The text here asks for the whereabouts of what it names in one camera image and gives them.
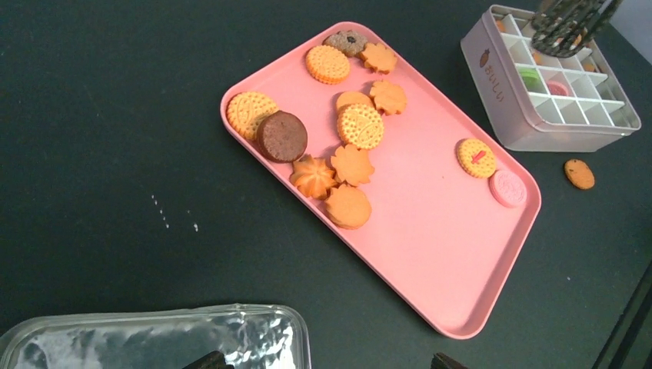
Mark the green round cookie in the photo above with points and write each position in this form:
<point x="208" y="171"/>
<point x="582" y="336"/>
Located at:
<point x="530" y="78"/>

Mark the pink cookie tray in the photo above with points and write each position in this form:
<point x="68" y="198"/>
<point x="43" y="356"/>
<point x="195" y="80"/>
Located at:
<point x="436" y="235"/>

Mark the clear plastic tin lid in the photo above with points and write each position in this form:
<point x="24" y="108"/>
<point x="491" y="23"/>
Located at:
<point x="248" y="335"/>

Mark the red marked dotted cracker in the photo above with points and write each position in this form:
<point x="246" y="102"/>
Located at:
<point x="476" y="158"/>

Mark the orange flower cookie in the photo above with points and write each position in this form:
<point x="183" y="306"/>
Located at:
<point x="379" y="58"/>

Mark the metal serving tongs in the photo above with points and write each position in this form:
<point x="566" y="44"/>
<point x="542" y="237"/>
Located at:
<point x="562" y="28"/>

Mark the round orange cracker cookie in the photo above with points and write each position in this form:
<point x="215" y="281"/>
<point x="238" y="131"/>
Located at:
<point x="327" y="64"/>

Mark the large round sandwich cookie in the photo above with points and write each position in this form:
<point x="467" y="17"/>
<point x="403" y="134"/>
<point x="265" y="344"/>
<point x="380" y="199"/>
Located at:
<point x="360" y="125"/>

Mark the white divided cookie tin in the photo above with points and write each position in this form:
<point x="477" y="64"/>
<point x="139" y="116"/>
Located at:
<point x="535" y="102"/>

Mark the dark chocolate round cookie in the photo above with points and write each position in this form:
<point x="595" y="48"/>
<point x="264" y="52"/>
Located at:
<point x="282" y="137"/>

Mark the pink round cookie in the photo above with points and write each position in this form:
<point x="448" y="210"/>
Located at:
<point x="507" y="188"/>
<point x="557" y="88"/>

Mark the brown flower jam cookie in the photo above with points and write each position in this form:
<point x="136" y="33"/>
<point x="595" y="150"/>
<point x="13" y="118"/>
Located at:
<point x="349" y="42"/>

